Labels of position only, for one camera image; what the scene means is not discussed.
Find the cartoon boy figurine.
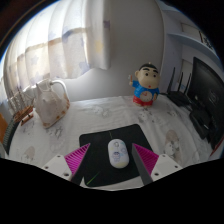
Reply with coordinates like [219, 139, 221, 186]
[128, 62, 161, 108]

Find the black router with antennas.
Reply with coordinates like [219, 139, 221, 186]
[165, 66, 194, 108]

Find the large white conch shell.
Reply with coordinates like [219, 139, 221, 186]
[33, 78, 71, 130]

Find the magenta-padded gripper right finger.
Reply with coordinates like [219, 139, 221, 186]
[131, 142, 184, 186]

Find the white cartoon-print computer mouse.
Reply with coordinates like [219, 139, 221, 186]
[107, 138, 130, 169]

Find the sheer white patterned curtain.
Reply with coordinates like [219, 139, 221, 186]
[0, 0, 112, 101]

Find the white radiator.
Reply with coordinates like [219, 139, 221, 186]
[6, 87, 36, 114]

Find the black computer monitor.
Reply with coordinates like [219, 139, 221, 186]
[187, 56, 224, 151]

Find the black box device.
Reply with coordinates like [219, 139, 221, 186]
[189, 106, 213, 139]

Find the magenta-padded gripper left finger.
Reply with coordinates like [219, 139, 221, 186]
[41, 142, 92, 186]

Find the white cartoon-print tablecloth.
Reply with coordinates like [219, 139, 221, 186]
[8, 94, 214, 191]

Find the white wall shelf unit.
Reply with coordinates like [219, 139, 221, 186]
[159, 6, 224, 101]

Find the black mouse pad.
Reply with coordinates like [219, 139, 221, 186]
[78, 123, 155, 188]

